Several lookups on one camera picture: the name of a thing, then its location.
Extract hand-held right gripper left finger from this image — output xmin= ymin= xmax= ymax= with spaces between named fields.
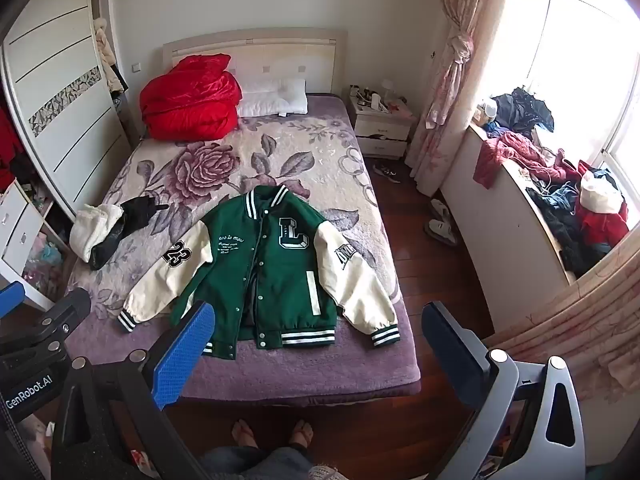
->
xmin=50 ymin=301 xmax=216 ymax=480

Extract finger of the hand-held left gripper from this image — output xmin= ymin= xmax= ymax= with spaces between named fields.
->
xmin=0 ymin=287 xmax=92 ymax=358
xmin=0 ymin=281 xmax=26 ymax=319

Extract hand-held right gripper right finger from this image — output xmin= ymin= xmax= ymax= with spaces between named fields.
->
xmin=421 ymin=301 xmax=586 ymax=480

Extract green cream varsity jacket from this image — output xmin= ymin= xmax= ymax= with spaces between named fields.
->
xmin=117 ymin=185 xmax=401 ymax=361

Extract red clothes in wardrobe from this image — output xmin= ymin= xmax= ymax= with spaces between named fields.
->
xmin=0 ymin=105 xmax=26 ymax=191

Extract pile of mixed clothes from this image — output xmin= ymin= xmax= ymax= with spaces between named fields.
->
xmin=472 ymin=87 xmax=631 ymax=278

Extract white drawer unit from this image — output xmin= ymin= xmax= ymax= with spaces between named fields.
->
xmin=0 ymin=180 xmax=56 ymax=311

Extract cream knit garment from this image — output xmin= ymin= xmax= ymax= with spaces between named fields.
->
xmin=69 ymin=203 xmax=125 ymax=263

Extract person's left foot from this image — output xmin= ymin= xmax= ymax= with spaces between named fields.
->
xmin=232 ymin=419 xmax=260 ymax=448

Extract person's foot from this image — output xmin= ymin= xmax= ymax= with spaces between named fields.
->
xmin=232 ymin=419 xmax=260 ymax=448
xmin=287 ymin=419 xmax=315 ymax=451

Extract bed with floral blanket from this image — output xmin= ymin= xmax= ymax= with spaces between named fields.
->
xmin=62 ymin=92 xmax=423 ymax=406

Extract white window ledge cabinet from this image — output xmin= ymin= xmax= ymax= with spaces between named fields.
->
xmin=440 ymin=122 xmax=576 ymax=336

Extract black garment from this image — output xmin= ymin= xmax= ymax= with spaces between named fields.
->
xmin=90 ymin=196 xmax=171 ymax=271

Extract person's jeans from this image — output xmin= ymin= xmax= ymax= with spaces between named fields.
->
xmin=200 ymin=444 xmax=321 ymax=480

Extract person's right foot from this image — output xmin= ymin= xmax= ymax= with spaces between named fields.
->
xmin=287 ymin=419 xmax=315 ymax=451

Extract pink floral curtain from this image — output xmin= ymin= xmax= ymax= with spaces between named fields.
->
xmin=487 ymin=230 xmax=640 ymax=411
xmin=405 ymin=0 xmax=513 ymax=196

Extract white sliding-door wardrobe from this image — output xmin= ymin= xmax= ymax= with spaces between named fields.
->
xmin=0 ymin=0 xmax=132 ymax=216

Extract white nightstand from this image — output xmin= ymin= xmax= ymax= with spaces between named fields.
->
xmin=347 ymin=95 xmax=418 ymax=161

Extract red duvet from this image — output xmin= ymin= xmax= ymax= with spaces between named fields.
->
xmin=139 ymin=53 xmax=243 ymax=142

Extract cluster of small toiletries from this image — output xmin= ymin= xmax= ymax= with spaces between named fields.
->
xmin=348 ymin=79 xmax=416 ymax=113

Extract white pillow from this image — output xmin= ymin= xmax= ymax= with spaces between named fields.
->
xmin=235 ymin=77 xmax=309 ymax=117

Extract cream hanging garment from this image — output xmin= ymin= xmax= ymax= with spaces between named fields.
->
xmin=93 ymin=17 xmax=119 ymax=70

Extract cream bed headboard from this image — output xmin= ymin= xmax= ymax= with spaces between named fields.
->
xmin=161 ymin=28 xmax=349 ymax=111

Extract window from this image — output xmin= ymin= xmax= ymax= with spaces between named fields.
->
xmin=510 ymin=0 xmax=640 ymax=173

